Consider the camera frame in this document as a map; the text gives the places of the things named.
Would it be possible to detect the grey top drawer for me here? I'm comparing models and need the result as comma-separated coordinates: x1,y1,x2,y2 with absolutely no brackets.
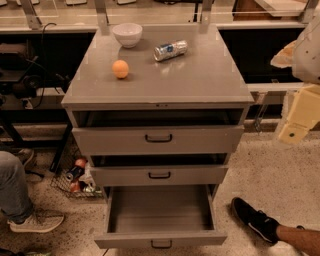
73,109,243,155

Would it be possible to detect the grey drawer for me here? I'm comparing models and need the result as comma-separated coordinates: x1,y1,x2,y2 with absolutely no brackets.
73,109,243,155
91,153,228,186
95,185,227,249

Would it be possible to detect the orange fruit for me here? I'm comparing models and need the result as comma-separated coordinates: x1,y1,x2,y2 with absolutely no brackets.
112,60,129,79

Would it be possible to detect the black sneaker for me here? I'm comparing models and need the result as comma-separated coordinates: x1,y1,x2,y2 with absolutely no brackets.
231,197,279,244

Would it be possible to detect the silver blue drink can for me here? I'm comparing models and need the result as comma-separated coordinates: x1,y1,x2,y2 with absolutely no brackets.
154,40,188,62

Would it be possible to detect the grey knit sneaker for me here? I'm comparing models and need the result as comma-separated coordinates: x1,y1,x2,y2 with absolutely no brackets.
8,209,65,233

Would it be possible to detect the red apple in basket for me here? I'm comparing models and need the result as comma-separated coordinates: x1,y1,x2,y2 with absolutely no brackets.
75,158,87,169

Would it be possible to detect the wire basket on floor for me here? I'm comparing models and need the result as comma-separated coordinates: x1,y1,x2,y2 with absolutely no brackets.
51,147,103,200

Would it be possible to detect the grey bottom drawer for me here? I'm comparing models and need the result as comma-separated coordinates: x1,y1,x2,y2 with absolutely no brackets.
95,185,227,249

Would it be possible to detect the black cable on left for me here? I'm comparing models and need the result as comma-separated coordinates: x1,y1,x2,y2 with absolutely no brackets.
19,22,69,109

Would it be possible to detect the blue jeans leg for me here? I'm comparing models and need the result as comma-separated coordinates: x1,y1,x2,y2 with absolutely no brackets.
0,151,33,224

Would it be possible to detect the dark machine on left shelf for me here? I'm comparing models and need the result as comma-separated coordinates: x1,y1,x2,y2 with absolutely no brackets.
0,42,42,99

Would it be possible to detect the grey metal drawer cabinet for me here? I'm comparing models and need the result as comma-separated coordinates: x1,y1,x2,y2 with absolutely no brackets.
61,23,255,201

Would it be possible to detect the grey middle drawer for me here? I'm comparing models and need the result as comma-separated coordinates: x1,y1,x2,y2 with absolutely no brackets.
91,153,228,186

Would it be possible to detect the dark blue can in basket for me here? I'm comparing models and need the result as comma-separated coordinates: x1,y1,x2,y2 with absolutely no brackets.
66,166,85,182

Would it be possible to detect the white ceramic bowl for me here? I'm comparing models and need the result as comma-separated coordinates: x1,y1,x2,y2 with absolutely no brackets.
112,23,143,48

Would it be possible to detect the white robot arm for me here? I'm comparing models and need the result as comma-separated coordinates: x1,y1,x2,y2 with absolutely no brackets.
270,16,320,145

